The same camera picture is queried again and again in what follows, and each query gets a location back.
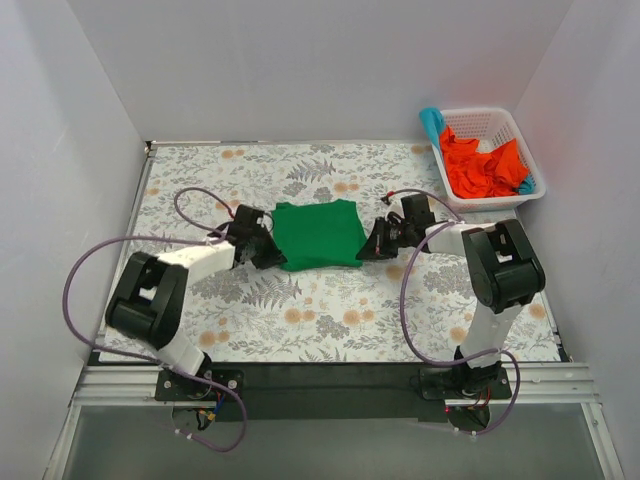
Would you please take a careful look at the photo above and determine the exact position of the green t shirt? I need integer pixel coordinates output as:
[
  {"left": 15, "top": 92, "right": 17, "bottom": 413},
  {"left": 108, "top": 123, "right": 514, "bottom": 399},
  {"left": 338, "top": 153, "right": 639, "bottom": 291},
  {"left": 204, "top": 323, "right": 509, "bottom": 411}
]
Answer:
[{"left": 271, "top": 200, "right": 367, "bottom": 272}]

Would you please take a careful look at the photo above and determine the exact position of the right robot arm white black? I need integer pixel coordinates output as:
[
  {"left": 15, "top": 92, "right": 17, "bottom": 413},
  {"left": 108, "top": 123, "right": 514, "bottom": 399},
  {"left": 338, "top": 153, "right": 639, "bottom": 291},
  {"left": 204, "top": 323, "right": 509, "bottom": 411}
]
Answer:
[{"left": 357, "top": 188, "right": 546, "bottom": 398}]

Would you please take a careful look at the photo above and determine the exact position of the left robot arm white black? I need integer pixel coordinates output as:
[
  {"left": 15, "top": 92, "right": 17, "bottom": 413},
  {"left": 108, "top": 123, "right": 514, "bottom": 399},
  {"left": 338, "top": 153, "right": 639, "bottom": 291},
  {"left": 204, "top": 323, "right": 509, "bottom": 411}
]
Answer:
[{"left": 105, "top": 205, "right": 285, "bottom": 400}]

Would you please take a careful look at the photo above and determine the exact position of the orange t shirt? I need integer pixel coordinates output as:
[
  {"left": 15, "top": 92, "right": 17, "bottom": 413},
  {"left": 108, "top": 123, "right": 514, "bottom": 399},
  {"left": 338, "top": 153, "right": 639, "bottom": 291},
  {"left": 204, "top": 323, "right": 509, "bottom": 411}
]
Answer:
[{"left": 440, "top": 126, "right": 534, "bottom": 199}]

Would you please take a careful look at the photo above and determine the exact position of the light blue t shirt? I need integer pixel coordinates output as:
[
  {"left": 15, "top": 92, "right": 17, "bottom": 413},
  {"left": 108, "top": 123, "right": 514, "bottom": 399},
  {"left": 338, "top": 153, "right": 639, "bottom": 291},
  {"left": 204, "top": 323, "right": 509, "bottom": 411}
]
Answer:
[{"left": 419, "top": 107, "right": 446, "bottom": 151}]

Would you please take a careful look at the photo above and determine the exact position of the white plastic basket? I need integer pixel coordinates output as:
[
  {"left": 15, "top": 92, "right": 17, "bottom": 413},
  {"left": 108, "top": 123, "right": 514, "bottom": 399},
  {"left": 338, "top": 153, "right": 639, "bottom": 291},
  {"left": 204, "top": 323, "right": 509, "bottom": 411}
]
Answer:
[{"left": 419, "top": 107, "right": 546, "bottom": 212}]

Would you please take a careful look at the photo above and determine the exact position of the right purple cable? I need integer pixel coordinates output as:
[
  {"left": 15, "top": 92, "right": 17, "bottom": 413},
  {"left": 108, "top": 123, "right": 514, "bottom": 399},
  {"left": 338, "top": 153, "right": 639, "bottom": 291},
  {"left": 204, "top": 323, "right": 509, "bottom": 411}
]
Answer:
[{"left": 382, "top": 189, "right": 521, "bottom": 437}]

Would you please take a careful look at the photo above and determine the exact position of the purple cable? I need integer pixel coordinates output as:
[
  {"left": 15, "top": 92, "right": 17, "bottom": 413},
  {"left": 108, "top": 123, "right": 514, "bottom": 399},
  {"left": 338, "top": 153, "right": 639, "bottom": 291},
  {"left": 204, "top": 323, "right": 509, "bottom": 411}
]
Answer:
[
  {"left": 61, "top": 187, "right": 249, "bottom": 454},
  {"left": 382, "top": 189, "right": 521, "bottom": 437}
]

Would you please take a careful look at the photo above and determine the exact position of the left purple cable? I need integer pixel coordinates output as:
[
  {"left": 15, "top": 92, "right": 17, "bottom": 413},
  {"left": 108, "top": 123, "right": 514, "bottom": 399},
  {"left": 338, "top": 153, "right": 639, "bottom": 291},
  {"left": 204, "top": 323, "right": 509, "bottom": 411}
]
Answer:
[{"left": 61, "top": 187, "right": 249, "bottom": 454}]

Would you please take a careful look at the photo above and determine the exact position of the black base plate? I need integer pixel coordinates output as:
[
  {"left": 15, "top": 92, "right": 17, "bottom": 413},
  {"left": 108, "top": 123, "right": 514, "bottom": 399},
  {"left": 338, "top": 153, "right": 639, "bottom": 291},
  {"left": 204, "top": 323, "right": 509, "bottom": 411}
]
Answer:
[{"left": 154, "top": 363, "right": 518, "bottom": 430}]

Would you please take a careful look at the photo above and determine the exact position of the aluminium frame rail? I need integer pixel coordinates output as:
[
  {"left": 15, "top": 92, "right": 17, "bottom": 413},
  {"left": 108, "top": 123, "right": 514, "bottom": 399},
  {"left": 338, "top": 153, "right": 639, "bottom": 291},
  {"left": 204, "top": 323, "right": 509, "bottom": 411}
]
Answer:
[{"left": 51, "top": 141, "right": 624, "bottom": 479}]

